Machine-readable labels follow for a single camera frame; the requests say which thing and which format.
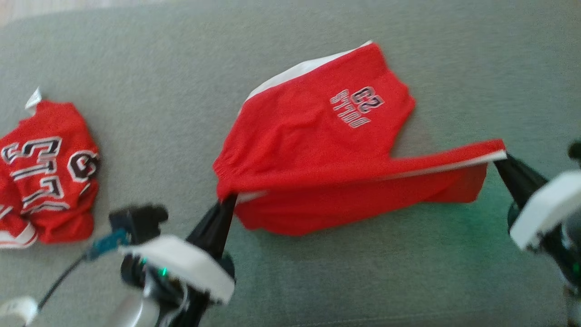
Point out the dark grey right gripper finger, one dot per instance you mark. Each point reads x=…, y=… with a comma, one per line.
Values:
x=515, y=190
x=524, y=177

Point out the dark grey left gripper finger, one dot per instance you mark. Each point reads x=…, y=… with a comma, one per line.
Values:
x=209, y=234
x=228, y=227

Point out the large grey sofa seat cushion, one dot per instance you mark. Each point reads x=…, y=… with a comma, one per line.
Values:
x=181, y=68

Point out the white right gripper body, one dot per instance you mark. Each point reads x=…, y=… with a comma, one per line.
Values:
x=549, y=209

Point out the red basketball shorts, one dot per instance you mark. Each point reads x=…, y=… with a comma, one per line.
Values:
x=308, y=136

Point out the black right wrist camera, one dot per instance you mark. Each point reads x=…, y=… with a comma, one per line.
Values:
x=576, y=150

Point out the red basketball jersey white sleeves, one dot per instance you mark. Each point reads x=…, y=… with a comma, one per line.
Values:
x=50, y=213

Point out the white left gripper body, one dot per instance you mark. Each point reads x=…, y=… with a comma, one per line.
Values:
x=181, y=261

